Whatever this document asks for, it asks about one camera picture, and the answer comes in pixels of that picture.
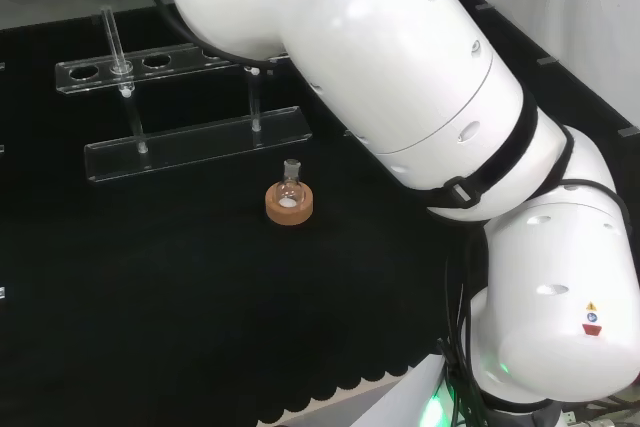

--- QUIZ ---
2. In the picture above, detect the clear acrylic funnel stand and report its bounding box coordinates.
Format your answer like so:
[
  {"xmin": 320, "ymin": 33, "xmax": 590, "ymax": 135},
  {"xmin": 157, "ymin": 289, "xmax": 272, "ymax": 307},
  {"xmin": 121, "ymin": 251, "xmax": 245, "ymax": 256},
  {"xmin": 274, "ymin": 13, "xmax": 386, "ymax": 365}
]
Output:
[{"xmin": 53, "ymin": 5, "xmax": 315, "ymax": 183}]

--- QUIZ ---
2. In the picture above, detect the clear round-bottom glass flask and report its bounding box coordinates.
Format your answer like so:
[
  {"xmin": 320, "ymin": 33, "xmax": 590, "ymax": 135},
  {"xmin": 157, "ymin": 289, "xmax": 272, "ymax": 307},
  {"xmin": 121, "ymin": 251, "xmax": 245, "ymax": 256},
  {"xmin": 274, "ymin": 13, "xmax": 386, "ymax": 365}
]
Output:
[{"xmin": 274, "ymin": 158, "xmax": 307, "ymax": 210}]

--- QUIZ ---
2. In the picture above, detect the pale board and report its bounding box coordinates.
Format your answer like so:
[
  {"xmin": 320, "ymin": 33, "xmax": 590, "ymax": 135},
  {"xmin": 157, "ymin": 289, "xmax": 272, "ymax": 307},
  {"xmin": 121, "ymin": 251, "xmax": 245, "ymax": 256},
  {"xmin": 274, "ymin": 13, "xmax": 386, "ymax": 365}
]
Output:
[{"xmin": 257, "ymin": 354, "xmax": 447, "ymax": 427}]

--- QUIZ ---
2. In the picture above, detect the black bench cloth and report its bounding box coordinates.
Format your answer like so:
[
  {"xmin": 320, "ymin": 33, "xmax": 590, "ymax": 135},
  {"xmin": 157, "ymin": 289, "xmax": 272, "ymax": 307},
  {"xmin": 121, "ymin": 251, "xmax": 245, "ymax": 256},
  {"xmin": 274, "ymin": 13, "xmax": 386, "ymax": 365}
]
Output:
[{"xmin": 0, "ymin": 0, "xmax": 640, "ymax": 427}]

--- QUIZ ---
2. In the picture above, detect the brown cork ring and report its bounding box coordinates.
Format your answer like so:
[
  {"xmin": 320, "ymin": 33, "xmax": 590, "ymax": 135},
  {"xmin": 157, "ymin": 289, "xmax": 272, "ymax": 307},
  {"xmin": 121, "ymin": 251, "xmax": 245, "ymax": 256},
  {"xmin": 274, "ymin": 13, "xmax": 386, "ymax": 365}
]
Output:
[{"xmin": 264, "ymin": 181, "xmax": 316, "ymax": 227}]

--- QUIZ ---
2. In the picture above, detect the black base cable bundle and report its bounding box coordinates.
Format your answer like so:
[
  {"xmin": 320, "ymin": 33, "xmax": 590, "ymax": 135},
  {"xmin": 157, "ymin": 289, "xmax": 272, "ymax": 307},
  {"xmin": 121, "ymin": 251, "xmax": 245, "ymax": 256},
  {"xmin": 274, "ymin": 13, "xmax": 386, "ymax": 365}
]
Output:
[{"xmin": 436, "ymin": 239, "xmax": 495, "ymax": 427}]

